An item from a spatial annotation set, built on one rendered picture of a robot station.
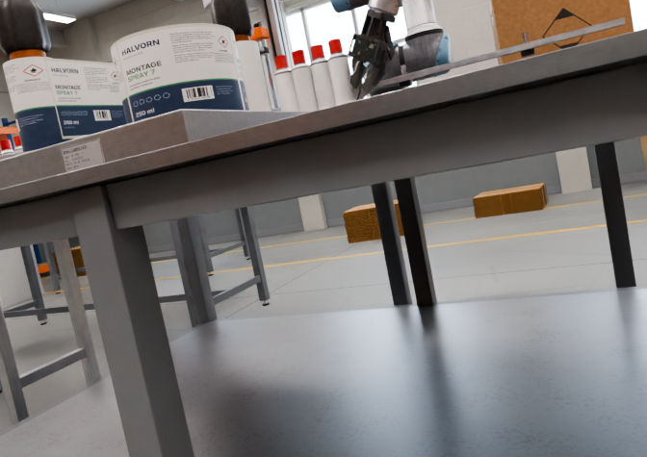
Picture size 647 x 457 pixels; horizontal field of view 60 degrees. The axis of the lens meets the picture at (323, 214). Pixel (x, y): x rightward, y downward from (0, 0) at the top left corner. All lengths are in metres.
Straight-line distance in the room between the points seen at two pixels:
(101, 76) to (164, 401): 0.67
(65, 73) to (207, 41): 0.35
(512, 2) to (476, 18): 5.35
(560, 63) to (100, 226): 0.56
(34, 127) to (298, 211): 6.60
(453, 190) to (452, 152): 6.33
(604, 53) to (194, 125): 0.47
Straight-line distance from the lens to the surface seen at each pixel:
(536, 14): 1.54
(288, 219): 7.70
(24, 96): 1.14
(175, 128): 0.73
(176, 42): 0.90
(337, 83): 1.44
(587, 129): 0.54
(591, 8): 1.56
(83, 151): 0.84
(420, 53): 1.74
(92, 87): 1.20
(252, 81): 1.22
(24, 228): 0.90
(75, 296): 2.37
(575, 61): 0.50
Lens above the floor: 0.77
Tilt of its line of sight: 5 degrees down
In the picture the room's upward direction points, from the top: 11 degrees counter-clockwise
